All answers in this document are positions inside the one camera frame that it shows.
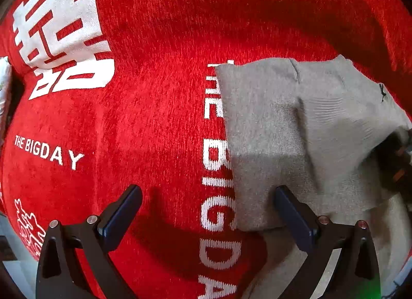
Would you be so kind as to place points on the red blanket with white print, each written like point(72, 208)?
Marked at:
point(120, 92)

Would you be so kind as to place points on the grey knitted small garment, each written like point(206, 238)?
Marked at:
point(310, 126)

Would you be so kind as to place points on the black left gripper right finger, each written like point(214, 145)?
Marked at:
point(356, 274)

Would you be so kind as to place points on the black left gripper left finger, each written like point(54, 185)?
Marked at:
point(59, 273)

